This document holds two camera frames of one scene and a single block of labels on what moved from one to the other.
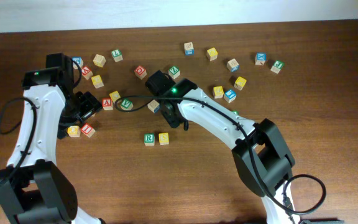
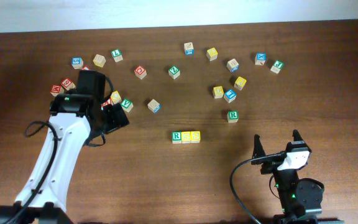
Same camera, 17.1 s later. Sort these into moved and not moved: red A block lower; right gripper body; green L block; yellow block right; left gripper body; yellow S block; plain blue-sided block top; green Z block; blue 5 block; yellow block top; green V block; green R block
Moved: left gripper body; green R block; right gripper body; yellow S block
Not moved: green L block; plain blue-sided block top; yellow block top; green V block; red A block lower; green Z block; blue 5 block; yellow block right
